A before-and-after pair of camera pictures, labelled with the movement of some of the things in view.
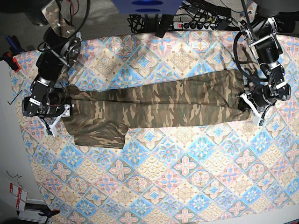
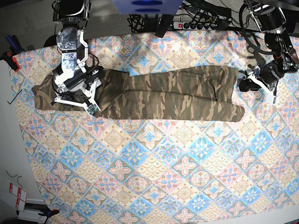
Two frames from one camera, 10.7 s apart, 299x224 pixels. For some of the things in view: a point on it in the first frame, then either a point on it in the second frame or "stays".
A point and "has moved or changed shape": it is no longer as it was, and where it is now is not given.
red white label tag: x=21 y=195 stays
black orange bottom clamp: x=50 y=213 stays
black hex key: x=9 y=103 stays
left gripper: x=58 y=106 → x=79 y=80
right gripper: x=259 y=97 → x=270 y=72
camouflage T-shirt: x=102 y=115 has moved or changed shape
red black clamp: x=11 y=61 stays
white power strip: x=185 y=25 stays
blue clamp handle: x=15 y=47 stays
